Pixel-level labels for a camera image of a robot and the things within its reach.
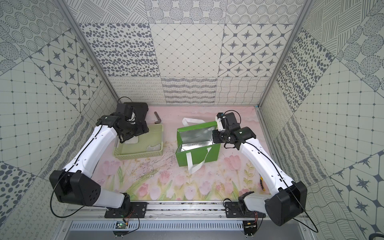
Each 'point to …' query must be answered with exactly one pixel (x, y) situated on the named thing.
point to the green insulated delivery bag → (194, 143)
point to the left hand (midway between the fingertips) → (141, 129)
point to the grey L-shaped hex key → (158, 118)
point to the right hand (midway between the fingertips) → (215, 137)
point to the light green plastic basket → (128, 151)
